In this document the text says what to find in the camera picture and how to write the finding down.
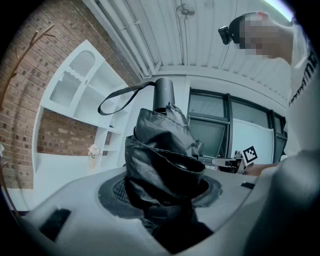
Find black object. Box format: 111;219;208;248
97;76;216;254

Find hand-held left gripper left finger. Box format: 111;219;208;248
23;166;173;256

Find dark framed window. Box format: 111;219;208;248
187;87;288;166

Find white ceiling fan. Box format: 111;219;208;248
176;3;196;20

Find white shelf cabinet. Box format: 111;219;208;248
32;39;137;176

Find black head camera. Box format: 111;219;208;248
217;25;235;46

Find white printed t-shirt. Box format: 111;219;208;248
283;14;320;161

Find white ceiling pipes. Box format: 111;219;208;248
94;0;154;79

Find person's head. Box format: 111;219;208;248
229;11;297;66

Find pink vase with flowers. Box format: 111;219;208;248
87;143;102;171

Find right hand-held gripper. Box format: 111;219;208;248
211;146;259;175

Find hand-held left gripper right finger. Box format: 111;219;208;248
192;169;259;234

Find person's right forearm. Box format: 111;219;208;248
246;162;280;176

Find wooden coat rack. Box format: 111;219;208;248
0;23;56;113

